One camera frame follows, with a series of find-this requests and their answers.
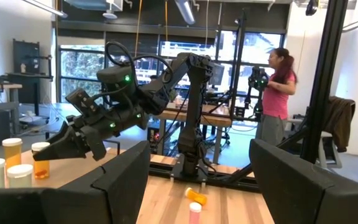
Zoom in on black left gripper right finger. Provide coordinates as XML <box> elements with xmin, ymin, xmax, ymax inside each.
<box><xmin>249</xmin><ymin>138</ymin><xmax>358</xmax><ymax>224</ymax></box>

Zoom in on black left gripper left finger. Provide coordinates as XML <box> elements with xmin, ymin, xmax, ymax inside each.
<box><xmin>63</xmin><ymin>141</ymin><xmax>151</xmax><ymax>224</ymax></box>

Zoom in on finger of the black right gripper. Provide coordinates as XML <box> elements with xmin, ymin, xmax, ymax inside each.
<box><xmin>32</xmin><ymin>125</ymin><xmax>106</xmax><ymax>162</ymax></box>
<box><xmin>46</xmin><ymin>115</ymin><xmax>78</xmax><ymax>146</ymax></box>

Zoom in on orange pill bottle white cap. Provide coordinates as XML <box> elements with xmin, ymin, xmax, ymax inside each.
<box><xmin>184</xmin><ymin>187</ymin><xmax>208</xmax><ymax>206</ymax></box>
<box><xmin>1</xmin><ymin>138</ymin><xmax>24</xmax><ymax>171</ymax></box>
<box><xmin>30</xmin><ymin>141</ymin><xmax>51</xmax><ymax>180</ymax></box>

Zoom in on green bottle pastel tablets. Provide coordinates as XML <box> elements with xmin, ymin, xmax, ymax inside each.
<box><xmin>6</xmin><ymin>164</ymin><xmax>34</xmax><ymax>189</ymax></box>

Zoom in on pink pill bottle white cap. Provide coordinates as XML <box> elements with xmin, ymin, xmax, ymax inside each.
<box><xmin>188</xmin><ymin>202</ymin><xmax>203</xmax><ymax>224</ymax></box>

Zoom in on wooden shelf black metal legs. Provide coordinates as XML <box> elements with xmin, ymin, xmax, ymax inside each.
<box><xmin>0</xmin><ymin>139</ymin><xmax>121</xmax><ymax>189</ymax></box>

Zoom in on white chair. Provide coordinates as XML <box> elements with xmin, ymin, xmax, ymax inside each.
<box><xmin>315</xmin><ymin>130</ymin><xmax>344</xmax><ymax>170</ymax></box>

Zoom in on black panel board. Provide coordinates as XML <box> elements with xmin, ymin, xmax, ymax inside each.
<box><xmin>12</xmin><ymin>39</ymin><xmax>42</xmax><ymax>75</ymax></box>

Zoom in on brown jacket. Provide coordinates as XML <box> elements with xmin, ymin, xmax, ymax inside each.
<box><xmin>323</xmin><ymin>95</ymin><xmax>357</xmax><ymax>154</ymax></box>

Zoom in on person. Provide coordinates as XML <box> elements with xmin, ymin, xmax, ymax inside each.
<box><xmin>255</xmin><ymin>47</ymin><xmax>298</xmax><ymax>147</ymax></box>

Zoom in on wooden workbench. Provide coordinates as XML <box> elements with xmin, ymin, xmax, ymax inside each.
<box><xmin>157</xmin><ymin>104</ymin><xmax>233</xmax><ymax>156</ymax></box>

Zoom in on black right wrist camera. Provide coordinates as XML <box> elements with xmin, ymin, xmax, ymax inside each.
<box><xmin>65</xmin><ymin>88</ymin><xmax>102</xmax><ymax>118</ymax></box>

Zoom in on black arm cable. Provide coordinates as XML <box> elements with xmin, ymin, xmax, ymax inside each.
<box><xmin>104</xmin><ymin>40</ymin><xmax>174</xmax><ymax>85</ymax></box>

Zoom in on black rig frame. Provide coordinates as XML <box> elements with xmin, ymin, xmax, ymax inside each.
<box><xmin>147</xmin><ymin>0</ymin><xmax>351</xmax><ymax>194</ymax></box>

